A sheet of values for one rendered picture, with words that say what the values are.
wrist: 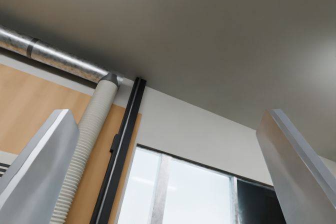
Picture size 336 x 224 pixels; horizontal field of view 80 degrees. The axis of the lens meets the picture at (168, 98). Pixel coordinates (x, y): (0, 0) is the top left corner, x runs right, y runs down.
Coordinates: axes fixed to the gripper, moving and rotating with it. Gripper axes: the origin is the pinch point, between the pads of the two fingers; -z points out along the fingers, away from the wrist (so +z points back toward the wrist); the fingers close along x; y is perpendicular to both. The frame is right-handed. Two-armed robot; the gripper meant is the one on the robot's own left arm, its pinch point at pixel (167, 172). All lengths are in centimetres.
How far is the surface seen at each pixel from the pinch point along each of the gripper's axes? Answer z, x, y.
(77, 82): -127, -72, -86
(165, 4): -123, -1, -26
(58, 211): -37, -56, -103
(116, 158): -74, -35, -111
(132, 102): -117, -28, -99
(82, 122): -87, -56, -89
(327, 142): -135, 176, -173
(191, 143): -107, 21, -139
